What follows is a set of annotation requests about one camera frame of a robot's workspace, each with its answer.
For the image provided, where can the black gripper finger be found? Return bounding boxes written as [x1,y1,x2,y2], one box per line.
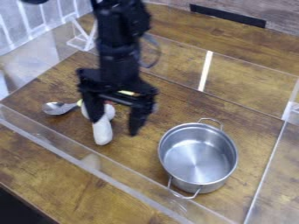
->
[81,91,104,123]
[128,101,155,136]

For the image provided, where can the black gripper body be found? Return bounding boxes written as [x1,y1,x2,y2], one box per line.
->
[76,55,157,106]

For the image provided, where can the plush mushroom red cap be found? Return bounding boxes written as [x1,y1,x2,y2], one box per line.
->
[92,103,116,145]

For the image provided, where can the spoon with yellow-green handle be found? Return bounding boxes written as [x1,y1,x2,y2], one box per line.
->
[41,90,137,116]

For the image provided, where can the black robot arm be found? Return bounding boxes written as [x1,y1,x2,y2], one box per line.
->
[76,0,157,136]

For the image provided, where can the clear acrylic front barrier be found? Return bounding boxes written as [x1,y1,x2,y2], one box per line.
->
[0,104,233,224]

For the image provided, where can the clear acrylic triangular bracket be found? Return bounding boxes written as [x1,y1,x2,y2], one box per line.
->
[67,20,97,52]

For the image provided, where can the black cable loop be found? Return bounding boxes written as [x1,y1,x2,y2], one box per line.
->
[137,32,164,69]

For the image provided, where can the silver pot with handles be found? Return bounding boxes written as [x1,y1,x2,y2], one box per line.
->
[157,118,239,200]

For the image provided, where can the black strip on wall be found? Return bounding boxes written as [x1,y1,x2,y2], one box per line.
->
[189,3,267,28]

